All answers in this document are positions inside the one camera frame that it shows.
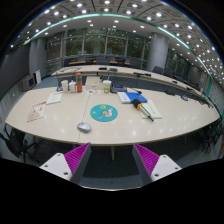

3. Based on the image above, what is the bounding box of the white cup with lid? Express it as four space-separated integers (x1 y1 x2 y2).
69 81 76 93

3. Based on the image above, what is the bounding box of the red thermos bottle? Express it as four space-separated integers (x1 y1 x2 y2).
76 73 82 93

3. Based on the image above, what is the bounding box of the black office chair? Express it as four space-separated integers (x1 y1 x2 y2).
0 127 38 162

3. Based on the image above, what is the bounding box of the blue folder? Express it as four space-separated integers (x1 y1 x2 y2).
126 92 147 103

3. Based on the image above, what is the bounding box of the white book under folder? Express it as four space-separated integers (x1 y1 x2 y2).
117 92 131 104

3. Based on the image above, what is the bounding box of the grey computer mouse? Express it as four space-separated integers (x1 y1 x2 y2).
77 122 91 133

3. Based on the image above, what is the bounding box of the long curved back desk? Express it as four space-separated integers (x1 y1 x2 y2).
51 65 213 106

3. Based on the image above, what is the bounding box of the white notebook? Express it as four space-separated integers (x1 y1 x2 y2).
140 100 162 119

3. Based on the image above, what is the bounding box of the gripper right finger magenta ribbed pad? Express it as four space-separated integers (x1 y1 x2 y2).
132 144 181 185

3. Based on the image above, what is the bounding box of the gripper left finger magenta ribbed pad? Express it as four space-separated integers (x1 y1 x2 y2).
41 143 91 184

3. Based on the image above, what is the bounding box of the white paper sheet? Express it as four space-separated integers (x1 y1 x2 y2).
47 92 62 105

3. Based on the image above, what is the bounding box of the round teal mouse pad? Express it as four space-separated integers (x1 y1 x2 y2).
90 104 118 122

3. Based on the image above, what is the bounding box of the white paper cup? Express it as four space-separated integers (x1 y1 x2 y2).
61 80 68 92

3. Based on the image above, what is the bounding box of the green-white paper cup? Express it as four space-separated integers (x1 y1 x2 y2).
103 80 112 93

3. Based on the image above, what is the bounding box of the black desk telephone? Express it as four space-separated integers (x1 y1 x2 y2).
110 85 127 93

